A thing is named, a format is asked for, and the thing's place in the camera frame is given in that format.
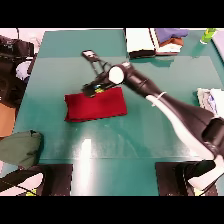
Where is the green garment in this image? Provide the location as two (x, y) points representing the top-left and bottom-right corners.
(0, 130), (44, 170)

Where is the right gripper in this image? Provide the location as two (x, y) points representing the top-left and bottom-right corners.
(81, 73), (117, 98)

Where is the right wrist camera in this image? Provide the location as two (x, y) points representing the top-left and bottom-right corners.
(81, 49), (113, 76)

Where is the orange garment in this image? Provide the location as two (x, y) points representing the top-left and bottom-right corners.
(159, 37), (185, 48)

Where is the white garment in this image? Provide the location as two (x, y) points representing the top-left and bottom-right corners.
(125, 28), (157, 56)

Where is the purple garment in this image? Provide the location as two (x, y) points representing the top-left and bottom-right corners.
(154, 28), (190, 40)

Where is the green bottle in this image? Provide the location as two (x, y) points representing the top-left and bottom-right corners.
(199, 28), (218, 45)

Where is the red T-shirt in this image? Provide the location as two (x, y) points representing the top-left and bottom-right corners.
(63, 86), (129, 123)

